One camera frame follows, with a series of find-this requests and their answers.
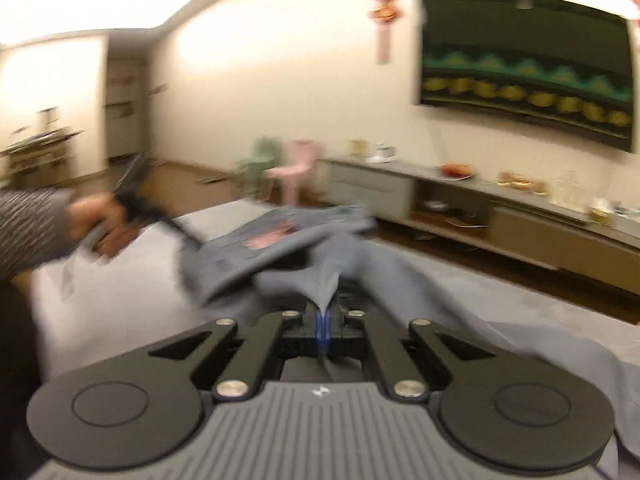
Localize grey garment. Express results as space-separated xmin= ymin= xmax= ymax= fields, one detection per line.
xmin=172 ymin=204 xmax=640 ymax=480

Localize plate of red fruit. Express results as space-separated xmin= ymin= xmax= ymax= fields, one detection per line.
xmin=440 ymin=161 xmax=475 ymax=181

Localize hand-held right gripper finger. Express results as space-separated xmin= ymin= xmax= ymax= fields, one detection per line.
xmin=324 ymin=302 xmax=497 ymax=404
xmin=148 ymin=302 xmax=325 ymax=404

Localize dark framed wall picture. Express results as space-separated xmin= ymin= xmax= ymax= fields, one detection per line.
xmin=412 ymin=0 xmax=640 ymax=156

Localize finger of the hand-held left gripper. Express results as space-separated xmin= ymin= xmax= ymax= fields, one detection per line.
xmin=159 ymin=214 xmax=207 ymax=250

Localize pink plastic chair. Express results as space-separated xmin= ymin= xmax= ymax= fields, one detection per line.
xmin=265 ymin=139 xmax=322 ymax=202

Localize clear glass set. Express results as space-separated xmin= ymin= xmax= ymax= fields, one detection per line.
xmin=550 ymin=170 xmax=589 ymax=209

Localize person's dark clothing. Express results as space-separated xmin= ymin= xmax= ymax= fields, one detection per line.
xmin=0 ymin=275 xmax=47 ymax=480

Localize gold dishes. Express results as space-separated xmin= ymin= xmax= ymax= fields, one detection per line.
xmin=497 ymin=172 xmax=549 ymax=197

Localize green plastic chair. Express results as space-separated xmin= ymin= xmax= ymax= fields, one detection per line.
xmin=235 ymin=137 xmax=282 ymax=197

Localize person's left hand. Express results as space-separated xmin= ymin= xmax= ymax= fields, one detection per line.
xmin=69 ymin=192 xmax=143 ymax=262

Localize storage shelf cart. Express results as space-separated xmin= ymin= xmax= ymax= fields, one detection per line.
xmin=2 ymin=107 xmax=84 ymax=182

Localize long grey media cabinet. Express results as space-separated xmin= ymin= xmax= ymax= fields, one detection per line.
xmin=320 ymin=155 xmax=640 ymax=297

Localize yellow tissue box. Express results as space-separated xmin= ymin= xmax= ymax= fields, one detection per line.
xmin=590 ymin=200 xmax=616 ymax=227

